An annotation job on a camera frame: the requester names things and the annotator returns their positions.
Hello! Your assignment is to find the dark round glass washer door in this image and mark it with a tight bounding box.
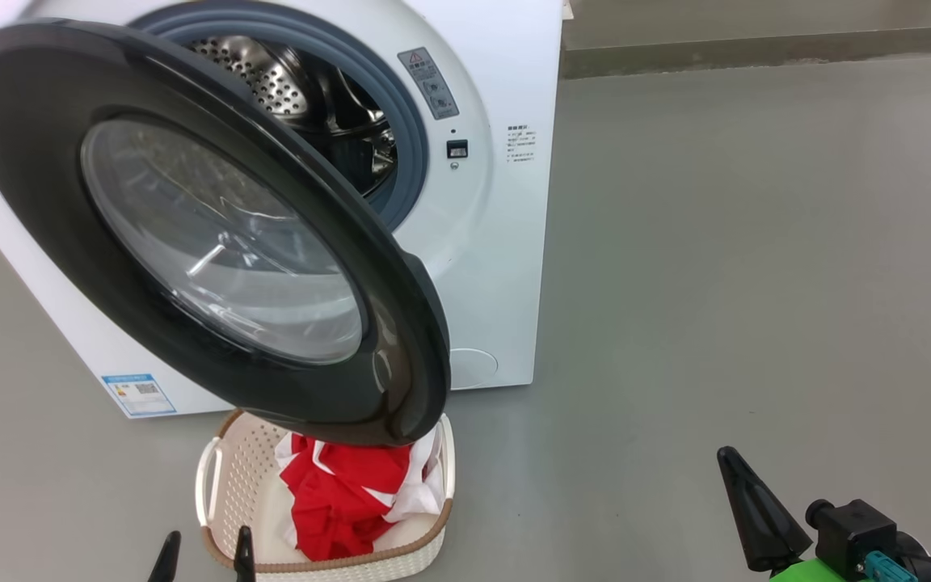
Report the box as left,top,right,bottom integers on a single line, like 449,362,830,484
0,18,452,448

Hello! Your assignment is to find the blue energy label sticker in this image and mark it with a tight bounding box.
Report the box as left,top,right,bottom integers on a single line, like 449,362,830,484
102,373,177,418

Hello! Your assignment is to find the stainless steel washing machine drum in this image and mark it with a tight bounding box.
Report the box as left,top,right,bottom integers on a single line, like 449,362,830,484
183,35,398,199

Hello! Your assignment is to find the cream perforated basket brown rim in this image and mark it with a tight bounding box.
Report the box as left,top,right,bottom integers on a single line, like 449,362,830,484
196,408,457,582

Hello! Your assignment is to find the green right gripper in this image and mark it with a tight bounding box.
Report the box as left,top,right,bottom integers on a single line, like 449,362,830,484
717,446,851,582

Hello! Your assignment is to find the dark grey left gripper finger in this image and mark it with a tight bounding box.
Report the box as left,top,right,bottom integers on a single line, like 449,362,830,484
234,525,257,582
148,530,182,582

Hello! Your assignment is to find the grey warning sticker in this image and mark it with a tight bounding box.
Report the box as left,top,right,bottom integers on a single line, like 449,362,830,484
398,47,460,120

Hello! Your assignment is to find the round white filter cover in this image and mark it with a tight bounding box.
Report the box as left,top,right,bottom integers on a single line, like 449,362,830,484
449,348,499,390

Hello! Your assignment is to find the teal cable connector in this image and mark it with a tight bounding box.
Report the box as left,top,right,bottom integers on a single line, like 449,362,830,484
864,551,919,582

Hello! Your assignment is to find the red and white garment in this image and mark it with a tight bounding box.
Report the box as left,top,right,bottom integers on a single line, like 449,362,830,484
276,424,444,563

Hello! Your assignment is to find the white front-load washing machine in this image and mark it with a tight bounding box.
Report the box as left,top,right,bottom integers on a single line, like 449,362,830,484
0,0,563,420

